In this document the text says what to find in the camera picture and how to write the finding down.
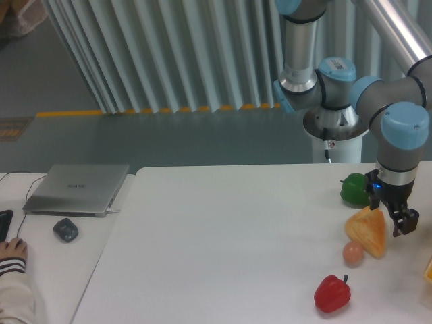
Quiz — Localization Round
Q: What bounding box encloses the person's hand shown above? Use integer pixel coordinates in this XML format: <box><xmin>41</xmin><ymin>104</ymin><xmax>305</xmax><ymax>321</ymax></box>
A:
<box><xmin>0</xmin><ymin>237</ymin><xmax>28</xmax><ymax>262</ymax></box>

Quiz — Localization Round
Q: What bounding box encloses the black mouse cable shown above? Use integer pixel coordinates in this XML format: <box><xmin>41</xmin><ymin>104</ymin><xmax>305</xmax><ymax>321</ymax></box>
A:
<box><xmin>0</xmin><ymin>170</ymin><xmax>47</xmax><ymax>239</ymax></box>

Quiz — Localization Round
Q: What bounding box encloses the red bell pepper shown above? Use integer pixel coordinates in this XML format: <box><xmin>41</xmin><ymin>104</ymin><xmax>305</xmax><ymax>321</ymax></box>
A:
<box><xmin>314</xmin><ymin>275</ymin><xmax>351</xmax><ymax>313</ymax></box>

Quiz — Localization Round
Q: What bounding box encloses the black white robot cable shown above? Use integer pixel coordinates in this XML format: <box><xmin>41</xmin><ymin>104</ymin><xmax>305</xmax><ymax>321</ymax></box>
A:
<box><xmin>322</xmin><ymin>127</ymin><xmax>333</xmax><ymax>165</ymax></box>

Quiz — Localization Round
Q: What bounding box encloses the triangular yellow bread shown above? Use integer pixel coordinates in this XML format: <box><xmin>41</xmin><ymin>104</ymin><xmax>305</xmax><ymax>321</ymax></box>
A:
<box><xmin>344</xmin><ymin>207</ymin><xmax>387</xmax><ymax>259</ymax></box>

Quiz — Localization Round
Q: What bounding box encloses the white striped sleeve forearm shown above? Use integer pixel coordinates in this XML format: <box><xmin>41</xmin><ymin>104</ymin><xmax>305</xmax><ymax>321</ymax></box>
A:
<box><xmin>1</xmin><ymin>257</ymin><xmax>38</xmax><ymax>323</ymax></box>

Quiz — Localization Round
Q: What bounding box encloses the white laptop cable plug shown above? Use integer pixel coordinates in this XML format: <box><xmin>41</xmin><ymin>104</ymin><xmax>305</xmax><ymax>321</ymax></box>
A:
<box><xmin>107</xmin><ymin>208</ymin><xmax>121</xmax><ymax>215</ymax></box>

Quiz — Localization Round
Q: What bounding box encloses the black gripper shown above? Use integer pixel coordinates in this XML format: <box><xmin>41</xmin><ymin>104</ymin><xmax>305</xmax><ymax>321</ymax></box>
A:
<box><xmin>364</xmin><ymin>169</ymin><xmax>419</xmax><ymax>237</ymax></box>

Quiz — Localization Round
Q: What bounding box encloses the black keyboard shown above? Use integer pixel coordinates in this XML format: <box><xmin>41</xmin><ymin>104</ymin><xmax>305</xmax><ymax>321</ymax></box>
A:
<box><xmin>0</xmin><ymin>210</ymin><xmax>14</xmax><ymax>242</ymax></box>

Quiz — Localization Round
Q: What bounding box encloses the green bell pepper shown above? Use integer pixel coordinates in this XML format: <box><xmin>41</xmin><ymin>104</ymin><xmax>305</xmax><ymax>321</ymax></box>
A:
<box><xmin>340</xmin><ymin>173</ymin><xmax>369</xmax><ymax>208</ymax></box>

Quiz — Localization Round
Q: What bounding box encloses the yellow container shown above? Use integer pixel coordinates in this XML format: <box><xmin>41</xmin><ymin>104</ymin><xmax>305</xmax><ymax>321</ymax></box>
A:
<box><xmin>423</xmin><ymin>260</ymin><xmax>432</xmax><ymax>284</ymax></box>

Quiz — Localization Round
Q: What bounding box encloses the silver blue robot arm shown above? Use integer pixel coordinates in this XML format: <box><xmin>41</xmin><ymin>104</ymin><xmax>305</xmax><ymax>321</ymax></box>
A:
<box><xmin>273</xmin><ymin>1</ymin><xmax>431</xmax><ymax>236</ymax></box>

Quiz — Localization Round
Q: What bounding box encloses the white folding screen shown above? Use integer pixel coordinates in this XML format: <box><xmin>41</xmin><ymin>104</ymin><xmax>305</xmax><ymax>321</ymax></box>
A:
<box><xmin>40</xmin><ymin>0</ymin><xmax>432</xmax><ymax>115</ymax></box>

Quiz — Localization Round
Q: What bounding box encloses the brown egg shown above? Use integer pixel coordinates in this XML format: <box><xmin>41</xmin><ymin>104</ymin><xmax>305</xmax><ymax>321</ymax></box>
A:
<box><xmin>342</xmin><ymin>241</ymin><xmax>363</xmax><ymax>264</ymax></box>

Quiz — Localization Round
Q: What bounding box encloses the silver closed laptop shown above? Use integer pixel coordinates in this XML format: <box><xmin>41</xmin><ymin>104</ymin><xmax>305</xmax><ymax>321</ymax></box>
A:
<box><xmin>23</xmin><ymin>164</ymin><xmax>129</xmax><ymax>217</ymax></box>

